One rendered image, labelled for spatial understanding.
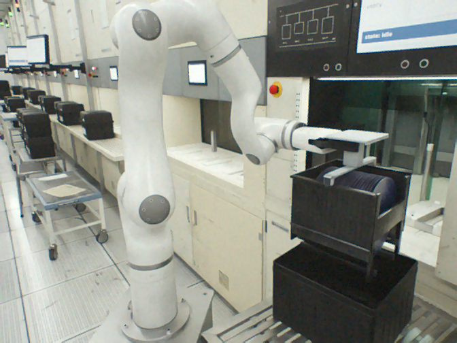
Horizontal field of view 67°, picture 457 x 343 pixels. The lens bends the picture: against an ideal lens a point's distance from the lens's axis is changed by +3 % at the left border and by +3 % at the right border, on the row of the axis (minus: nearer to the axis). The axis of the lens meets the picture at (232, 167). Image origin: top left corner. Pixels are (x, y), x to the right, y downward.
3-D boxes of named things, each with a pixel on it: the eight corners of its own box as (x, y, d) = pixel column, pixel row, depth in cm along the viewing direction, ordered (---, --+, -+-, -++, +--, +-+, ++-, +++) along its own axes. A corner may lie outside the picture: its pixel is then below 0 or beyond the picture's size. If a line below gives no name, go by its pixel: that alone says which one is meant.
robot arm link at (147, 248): (131, 275, 83) (121, 183, 76) (120, 242, 99) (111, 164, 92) (179, 263, 88) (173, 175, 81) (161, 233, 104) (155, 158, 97)
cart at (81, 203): (29, 222, 340) (20, 175, 327) (86, 208, 370) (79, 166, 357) (50, 263, 266) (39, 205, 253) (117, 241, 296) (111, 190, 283)
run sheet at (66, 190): (40, 192, 289) (39, 190, 288) (66, 184, 307) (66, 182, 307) (61, 198, 272) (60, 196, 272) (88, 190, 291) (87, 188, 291)
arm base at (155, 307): (106, 339, 88) (98, 275, 83) (139, 292, 106) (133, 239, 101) (177, 347, 85) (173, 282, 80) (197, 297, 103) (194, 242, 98)
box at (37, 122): (23, 134, 411) (18, 112, 404) (50, 131, 426) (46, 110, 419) (26, 137, 387) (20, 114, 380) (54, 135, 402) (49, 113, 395)
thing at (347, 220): (332, 226, 105) (340, 124, 96) (403, 250, 91) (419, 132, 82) (285, 255, 88) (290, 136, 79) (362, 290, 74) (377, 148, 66)
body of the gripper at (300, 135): (306, 145, 97) (343, 152, 90) (285, 152, 90) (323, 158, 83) (307, 120, 95) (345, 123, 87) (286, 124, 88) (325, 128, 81)
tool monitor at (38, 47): (29, 73, 358) (21, 36, 348) (81, 73, 385) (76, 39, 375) (34, 74, 325) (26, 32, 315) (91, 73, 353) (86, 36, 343)
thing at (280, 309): (321, 273, 114) (324, 227, 109) (413, 316, 95) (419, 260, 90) (269, 316, 95) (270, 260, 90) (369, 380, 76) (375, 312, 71)
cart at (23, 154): (18, 180, 474) (11, 146, 461) (62, 173, 503) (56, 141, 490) (25, 200, 400) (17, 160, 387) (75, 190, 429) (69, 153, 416)
